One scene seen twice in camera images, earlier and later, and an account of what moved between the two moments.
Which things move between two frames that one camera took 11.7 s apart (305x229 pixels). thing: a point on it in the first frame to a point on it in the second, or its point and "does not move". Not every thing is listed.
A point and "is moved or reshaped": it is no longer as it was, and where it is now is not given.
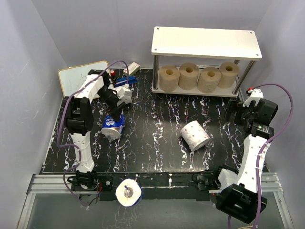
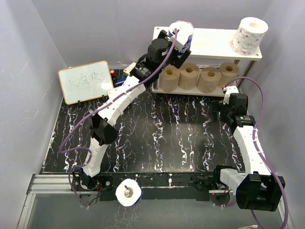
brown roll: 188,75 does not move
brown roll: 208,79 does not move
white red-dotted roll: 195,135 to 249,36
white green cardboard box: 132,68 does not move
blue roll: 129,192 does not move
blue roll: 112,130 is moved or reshaped
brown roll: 168,78 does not move
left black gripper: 116,113 to 177,61
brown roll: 229,71 does not move
